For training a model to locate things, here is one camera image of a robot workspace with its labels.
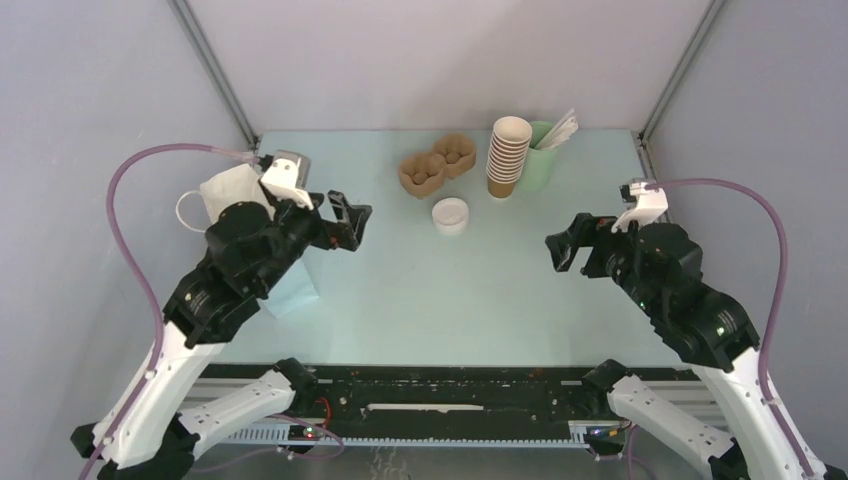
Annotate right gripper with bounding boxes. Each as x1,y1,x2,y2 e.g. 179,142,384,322
542,210,658,315

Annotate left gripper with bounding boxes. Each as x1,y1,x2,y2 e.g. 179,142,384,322
256,187,374,292

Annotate white paper bag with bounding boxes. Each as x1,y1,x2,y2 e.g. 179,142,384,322
175,163,321,321

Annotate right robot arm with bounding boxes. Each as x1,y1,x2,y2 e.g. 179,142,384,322
545,213,847,479

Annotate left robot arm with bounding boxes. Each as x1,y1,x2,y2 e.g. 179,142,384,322
71,191,373,479

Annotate green holder cup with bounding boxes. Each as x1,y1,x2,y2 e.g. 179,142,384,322
517,121,558,191

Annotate stack of paper cups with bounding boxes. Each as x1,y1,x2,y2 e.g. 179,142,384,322
486,116,533,200

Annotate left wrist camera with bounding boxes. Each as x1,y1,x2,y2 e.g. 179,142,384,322
258,150,314,210

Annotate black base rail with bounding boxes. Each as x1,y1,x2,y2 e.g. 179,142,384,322
178,362,730,452

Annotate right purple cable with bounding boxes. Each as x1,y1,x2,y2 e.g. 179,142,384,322
645,177,817,480

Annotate purple cable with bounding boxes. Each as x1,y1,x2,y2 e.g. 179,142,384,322
78,143,261,480
645,177,817,480

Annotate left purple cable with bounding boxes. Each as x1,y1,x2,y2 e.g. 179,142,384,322
78,143,261,480

